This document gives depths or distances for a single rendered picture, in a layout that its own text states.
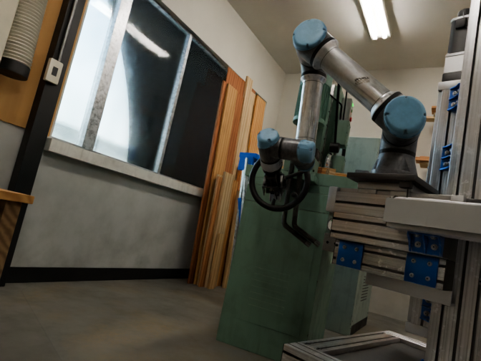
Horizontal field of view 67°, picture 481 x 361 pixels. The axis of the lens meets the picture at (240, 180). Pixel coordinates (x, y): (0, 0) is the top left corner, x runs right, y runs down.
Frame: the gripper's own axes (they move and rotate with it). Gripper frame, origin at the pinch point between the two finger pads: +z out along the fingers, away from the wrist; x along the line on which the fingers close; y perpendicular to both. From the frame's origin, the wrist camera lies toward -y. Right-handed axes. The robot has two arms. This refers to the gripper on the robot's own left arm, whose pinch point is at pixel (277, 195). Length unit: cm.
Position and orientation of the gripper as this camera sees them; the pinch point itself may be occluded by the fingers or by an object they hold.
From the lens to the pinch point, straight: 148.4
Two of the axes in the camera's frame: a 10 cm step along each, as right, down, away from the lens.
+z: 1.6, 6.6, 7.3
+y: -1.8, 7.5, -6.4
